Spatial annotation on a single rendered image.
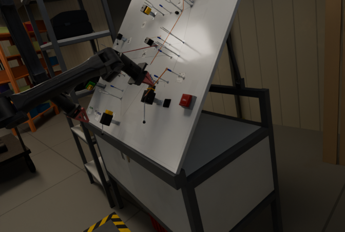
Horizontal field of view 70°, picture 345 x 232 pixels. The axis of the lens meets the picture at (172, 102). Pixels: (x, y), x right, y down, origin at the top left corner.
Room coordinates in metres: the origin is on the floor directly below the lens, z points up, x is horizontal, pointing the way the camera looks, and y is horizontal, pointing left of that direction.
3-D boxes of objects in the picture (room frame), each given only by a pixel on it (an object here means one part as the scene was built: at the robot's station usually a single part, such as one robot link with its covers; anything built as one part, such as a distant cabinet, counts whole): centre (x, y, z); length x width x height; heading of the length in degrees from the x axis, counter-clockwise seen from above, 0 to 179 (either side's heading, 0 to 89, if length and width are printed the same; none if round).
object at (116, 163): (1.55, 0.48, 0.60); 0.55 x 0.02 x 0.39; 33
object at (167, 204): (1.09, 0.19, 0.60); 0.55 x 0.03 x 0.39; 33
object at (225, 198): (1.48, 0.08, 0.60); 1.17 x 0.58 x 0.40; 33
